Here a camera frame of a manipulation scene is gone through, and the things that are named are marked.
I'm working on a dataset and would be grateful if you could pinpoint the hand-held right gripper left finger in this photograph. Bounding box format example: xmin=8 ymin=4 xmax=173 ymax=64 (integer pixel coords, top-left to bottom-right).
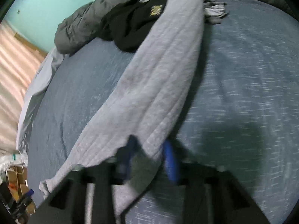
xmin=30 ymin=135 xmax=141 ymax=224

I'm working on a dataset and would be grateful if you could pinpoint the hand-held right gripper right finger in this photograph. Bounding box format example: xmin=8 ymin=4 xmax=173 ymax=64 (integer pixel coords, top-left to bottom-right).
xmin=162 ymin=141 xmax=270 ymax=224

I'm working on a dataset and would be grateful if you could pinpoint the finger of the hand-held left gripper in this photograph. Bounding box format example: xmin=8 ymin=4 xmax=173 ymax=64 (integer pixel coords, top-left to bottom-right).
xmin=20 ymin=189 xmax=35 ymax=206

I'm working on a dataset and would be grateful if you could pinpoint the grey knitted sweater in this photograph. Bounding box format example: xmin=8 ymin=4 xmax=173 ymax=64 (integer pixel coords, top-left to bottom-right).
xmin=38 ymin=0 xmax=209 ymax=215

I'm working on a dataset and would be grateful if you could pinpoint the cardboard box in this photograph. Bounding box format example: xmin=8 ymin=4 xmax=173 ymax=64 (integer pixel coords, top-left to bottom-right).
xmin=6 ymin=166 xmax=36 ymax=215

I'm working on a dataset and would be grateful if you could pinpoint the white plastic bag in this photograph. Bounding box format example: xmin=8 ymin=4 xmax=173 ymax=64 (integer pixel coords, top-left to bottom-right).
xmin=0 ymin=153 xmax=28 ymax=182

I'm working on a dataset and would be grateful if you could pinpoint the pale grey sheet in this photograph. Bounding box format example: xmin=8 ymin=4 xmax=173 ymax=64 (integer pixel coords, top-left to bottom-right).
xmin=16 ymin=47 xmax=69 ymax=154

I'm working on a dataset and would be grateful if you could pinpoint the bed with blue sheet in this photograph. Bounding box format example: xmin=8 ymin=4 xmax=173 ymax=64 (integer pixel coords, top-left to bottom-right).
xmin=27 ymin=0 xmax=299 ymax=224

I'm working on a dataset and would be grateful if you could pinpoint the peach curtain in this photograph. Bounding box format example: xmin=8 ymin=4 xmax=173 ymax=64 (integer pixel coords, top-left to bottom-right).
xmin=0 ymin=20 xmax=47 ymax=152

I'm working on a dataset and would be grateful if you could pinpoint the black garment with yellow print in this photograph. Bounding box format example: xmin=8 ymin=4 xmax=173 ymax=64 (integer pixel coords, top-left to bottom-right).
xmin=101 ymin=0 xmax=167 ymax=53

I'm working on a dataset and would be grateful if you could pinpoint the dark grey duvet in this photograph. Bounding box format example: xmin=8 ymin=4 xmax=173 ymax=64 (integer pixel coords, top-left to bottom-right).
xmin=54 ymin=0 xmax=295 ymax=54

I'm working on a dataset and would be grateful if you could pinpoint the small lilac cloth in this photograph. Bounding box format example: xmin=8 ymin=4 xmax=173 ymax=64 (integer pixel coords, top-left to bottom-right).
xmin=203 ymin=1 xmax=228 ymax=25

